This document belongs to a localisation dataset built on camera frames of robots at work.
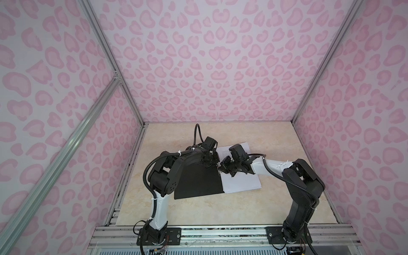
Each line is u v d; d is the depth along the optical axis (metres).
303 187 0.48
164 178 0.53
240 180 0.90
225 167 0.82
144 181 0.50
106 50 0.81
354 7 0.69
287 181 0.47
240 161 0.73
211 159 0.86
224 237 0.75
